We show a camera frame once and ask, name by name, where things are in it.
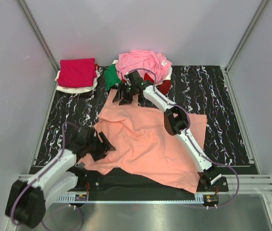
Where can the folded white t shirt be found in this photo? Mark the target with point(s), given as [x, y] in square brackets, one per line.
[77, 90]

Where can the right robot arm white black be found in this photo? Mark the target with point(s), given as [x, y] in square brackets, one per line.
[176, 121]

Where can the grey slotted cable duct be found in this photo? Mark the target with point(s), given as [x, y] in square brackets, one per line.
[126, 198]

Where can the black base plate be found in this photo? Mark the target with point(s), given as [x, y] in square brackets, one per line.
[116, 178]

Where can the folded red t shirt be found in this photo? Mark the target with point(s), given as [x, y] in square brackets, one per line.
[96, 66]

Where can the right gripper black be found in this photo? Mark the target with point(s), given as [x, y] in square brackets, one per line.
[118, 95]

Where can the right aluminium frame post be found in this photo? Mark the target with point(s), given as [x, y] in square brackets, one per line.
[261, 7]

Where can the light pink t shirt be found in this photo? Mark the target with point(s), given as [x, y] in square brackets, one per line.
[155, 64]

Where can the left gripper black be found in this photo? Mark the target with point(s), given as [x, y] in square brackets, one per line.
[105, 147]

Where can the salmon orange t shirt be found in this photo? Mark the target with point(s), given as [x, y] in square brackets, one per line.
[143, 146]

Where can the left aluminium frame post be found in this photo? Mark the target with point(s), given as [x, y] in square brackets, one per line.
[29, 16]

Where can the aluminium frame post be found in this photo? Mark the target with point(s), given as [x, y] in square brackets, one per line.
[261, 7]
[29, 16]

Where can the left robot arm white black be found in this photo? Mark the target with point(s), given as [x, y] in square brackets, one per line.
[29, 199]

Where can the green t shirt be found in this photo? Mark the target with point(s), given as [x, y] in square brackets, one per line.
[111, 77]

